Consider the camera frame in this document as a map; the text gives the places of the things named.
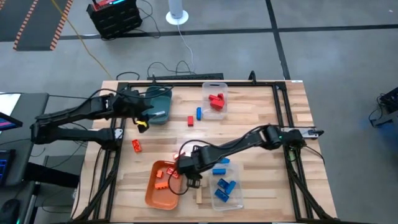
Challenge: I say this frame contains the yellow cable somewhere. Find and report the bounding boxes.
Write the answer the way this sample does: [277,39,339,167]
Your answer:
[49,0,113,80]

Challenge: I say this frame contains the black mat orange stripes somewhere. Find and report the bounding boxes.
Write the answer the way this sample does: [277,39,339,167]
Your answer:
[12,0,75,52]
[0,0,32,43]

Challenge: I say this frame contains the computer monitor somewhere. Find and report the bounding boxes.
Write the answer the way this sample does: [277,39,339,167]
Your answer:
[0,111,23,132]

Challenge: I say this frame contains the black equipment with cables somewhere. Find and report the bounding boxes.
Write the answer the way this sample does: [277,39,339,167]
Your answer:
[368,86,398,128]

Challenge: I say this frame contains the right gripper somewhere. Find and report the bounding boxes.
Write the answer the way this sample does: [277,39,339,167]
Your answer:
[177,149,205,189]

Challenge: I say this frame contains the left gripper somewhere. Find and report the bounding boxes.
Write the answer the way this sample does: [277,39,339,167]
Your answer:
[119,90,155,134]

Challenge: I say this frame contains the black aluminium table frame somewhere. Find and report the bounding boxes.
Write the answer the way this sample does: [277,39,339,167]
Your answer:
[71,80,338,224]

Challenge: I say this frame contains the clear plastic bin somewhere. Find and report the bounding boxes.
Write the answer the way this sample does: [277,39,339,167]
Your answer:
[201,82,229,121]
[208,161,245,212]

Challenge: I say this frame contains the white cable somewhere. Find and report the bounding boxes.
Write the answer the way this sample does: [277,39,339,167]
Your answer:
[177,24,195,74]

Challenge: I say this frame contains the dark grey desk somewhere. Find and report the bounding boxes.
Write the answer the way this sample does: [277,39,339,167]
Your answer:
[0,92,50,187]

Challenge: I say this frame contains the white fan stand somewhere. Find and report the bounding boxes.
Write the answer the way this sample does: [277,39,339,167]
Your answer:
[165,0,190,26]

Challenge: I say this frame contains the white sheet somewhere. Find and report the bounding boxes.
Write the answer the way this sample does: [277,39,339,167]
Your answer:
[0,93,21,116]

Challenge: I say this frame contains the black beam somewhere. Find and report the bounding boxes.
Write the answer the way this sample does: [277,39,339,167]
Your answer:
[23,161,80,189]

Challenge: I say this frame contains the teal plastic bin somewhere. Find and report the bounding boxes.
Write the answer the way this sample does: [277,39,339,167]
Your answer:
[141,86,173,126]

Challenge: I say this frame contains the black computer mouse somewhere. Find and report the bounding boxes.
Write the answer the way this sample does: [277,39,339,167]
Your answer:
[0,198,19,224]

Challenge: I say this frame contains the backlit keyboard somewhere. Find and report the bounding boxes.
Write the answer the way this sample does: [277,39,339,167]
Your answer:
[0,149,16,187]

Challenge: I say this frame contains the black power strip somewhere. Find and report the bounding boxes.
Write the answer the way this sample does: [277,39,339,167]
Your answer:
[146,73,224,81]

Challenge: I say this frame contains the black equipment crate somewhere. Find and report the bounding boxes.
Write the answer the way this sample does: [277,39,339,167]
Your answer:
[86,0,144,40]

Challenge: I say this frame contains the orange plastic bin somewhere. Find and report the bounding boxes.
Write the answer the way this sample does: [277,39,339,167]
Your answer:
[144,160,184,211]

